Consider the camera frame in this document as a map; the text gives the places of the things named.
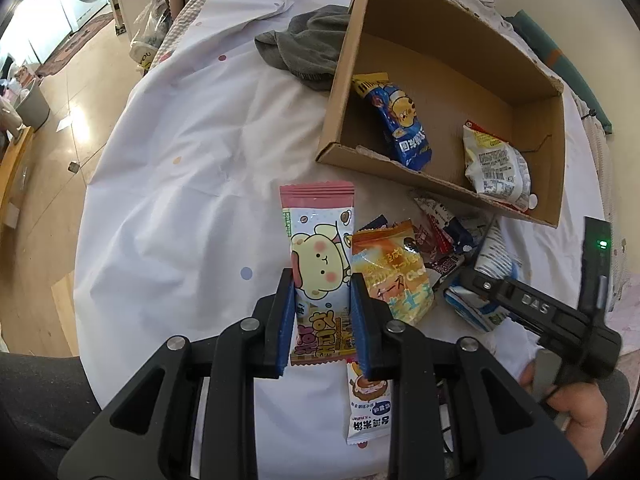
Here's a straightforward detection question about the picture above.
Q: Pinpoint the pink cartoon snack packet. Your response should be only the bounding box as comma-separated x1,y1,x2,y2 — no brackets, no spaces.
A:
279,182,358,368

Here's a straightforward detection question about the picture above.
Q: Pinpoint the orange snack packet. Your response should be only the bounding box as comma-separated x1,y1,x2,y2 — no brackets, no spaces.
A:
350,220,436,326

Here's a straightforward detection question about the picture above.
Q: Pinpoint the navy white snack packet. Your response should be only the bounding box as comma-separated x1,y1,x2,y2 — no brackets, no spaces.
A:
442,215,476,256

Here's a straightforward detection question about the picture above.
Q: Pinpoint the blue white snack packet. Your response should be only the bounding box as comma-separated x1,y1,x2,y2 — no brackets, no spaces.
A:
444,225,521,333

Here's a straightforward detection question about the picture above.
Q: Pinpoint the wooden furniture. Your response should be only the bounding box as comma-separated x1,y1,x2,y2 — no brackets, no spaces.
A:
0,127,36,231

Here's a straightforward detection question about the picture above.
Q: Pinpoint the white crinkled snack packet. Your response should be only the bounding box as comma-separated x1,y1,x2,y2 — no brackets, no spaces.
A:
461,120,533,211

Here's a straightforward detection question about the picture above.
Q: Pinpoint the brown cardboard box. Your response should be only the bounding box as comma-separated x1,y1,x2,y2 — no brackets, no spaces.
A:
316,0,566,228

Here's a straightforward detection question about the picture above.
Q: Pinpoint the person's dark trouser leg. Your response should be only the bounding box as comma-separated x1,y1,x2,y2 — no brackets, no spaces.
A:
0,352,108,480

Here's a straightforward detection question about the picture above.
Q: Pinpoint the grey bucket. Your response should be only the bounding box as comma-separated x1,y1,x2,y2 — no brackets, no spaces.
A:
15,80,52,128

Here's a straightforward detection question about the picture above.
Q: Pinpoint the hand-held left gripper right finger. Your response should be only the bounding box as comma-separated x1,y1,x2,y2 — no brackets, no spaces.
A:
350,272,588,480

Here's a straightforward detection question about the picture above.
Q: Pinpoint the plastic bag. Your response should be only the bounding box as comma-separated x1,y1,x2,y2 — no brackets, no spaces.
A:
130,0,173,73

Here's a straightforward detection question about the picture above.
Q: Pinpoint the patterned floor rug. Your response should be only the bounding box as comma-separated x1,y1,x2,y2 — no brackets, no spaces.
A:
35,10,116,78

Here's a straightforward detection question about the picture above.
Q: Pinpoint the blue cartoon snack packet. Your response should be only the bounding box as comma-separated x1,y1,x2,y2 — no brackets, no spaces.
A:
352,72,435,171

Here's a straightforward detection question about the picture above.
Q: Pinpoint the green headboard cushion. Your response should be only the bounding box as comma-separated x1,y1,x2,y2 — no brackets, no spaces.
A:
505,10,613,133

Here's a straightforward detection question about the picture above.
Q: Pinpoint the red white cartoon snack packet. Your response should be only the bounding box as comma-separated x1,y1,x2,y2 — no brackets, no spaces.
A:
410,195,458,256

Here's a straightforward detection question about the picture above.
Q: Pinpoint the white coffee snack packet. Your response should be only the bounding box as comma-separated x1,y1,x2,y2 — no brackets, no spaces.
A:
345,360,393,448

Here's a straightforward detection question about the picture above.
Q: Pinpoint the person's right hand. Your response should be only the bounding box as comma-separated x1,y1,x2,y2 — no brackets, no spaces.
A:
520,360,611,466

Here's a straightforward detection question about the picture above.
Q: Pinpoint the white cabinet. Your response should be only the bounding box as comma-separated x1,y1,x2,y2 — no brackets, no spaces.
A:
116,0,162,41

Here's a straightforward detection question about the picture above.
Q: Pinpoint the white dotted bed sheet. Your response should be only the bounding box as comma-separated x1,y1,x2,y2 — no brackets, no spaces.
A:
75,0,606,480

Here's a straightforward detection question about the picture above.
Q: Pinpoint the grey cloth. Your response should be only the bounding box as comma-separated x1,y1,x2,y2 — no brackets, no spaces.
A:
255,5,351,93

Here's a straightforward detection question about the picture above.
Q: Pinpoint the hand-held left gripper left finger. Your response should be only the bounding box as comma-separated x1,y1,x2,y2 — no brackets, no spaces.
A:
57,267,296,480

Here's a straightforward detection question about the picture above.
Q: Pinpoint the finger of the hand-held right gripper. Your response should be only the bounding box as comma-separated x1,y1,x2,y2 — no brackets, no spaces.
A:
452,267,591,338

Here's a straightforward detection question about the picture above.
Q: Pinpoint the grey checkered bed cover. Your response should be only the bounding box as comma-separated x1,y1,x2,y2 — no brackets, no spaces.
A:
150,0,241,66

